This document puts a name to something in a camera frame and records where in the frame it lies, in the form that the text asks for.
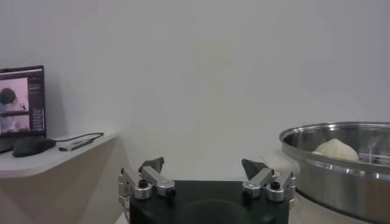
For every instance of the grey usb hub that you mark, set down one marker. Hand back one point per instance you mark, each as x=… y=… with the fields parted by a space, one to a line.
x=76 y=145

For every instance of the stainless steel steamer basket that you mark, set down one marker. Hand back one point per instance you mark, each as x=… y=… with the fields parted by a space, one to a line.
x=335 y=185

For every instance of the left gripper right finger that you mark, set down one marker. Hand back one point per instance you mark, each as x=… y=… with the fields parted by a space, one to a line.
x=260 y=179

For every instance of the black computer mouse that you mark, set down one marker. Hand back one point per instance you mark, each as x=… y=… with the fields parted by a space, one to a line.
x=32 y=146

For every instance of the black laptop with mouse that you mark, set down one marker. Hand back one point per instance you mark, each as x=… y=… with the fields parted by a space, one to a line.
x=21 y=100

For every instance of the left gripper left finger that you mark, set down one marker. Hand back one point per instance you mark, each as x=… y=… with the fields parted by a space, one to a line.
x=155 y=179

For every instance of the white steamed baozi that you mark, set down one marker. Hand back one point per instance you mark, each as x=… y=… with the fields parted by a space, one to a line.
x=336 y=150

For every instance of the white side table with mouse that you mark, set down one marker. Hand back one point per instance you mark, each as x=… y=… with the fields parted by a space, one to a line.
x=51 y=182

